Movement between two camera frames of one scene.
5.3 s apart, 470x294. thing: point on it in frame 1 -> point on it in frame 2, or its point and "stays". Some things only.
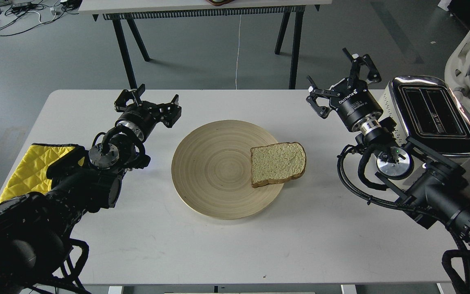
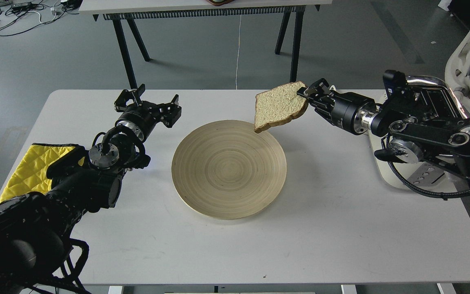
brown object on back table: [219, 3] stays
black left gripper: [143, 116] stays
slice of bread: [277, 163] -> [278, 106]
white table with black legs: [117, 9] stays
